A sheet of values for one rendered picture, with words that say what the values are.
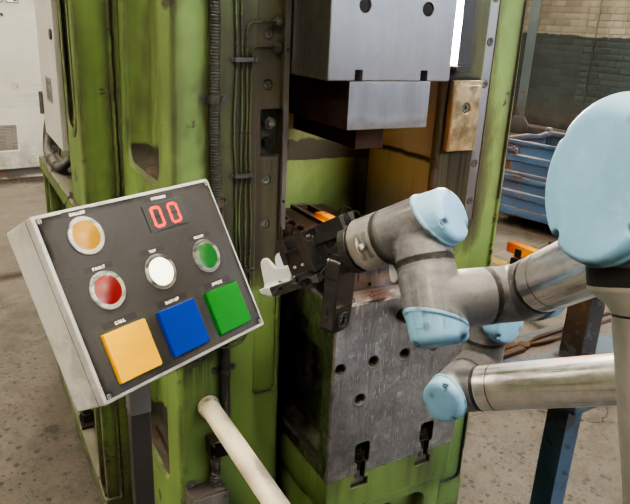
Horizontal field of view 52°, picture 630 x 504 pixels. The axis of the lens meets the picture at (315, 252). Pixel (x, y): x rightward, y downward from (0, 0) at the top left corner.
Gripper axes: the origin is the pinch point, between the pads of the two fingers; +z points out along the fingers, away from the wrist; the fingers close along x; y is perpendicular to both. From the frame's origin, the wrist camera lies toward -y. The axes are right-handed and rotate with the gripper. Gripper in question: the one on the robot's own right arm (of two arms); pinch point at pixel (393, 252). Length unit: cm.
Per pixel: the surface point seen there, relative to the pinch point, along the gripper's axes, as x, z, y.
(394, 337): -0.2, -3.2, 19.2
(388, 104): -2.6, 2.4, -31.4
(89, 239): -66, -14, -15
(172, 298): -54, -15, -4
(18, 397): -71, 145, 99
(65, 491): -64, 80, 100
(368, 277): -4.3, 2.7, 6.2
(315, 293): -15.8, 5.9, 9.4
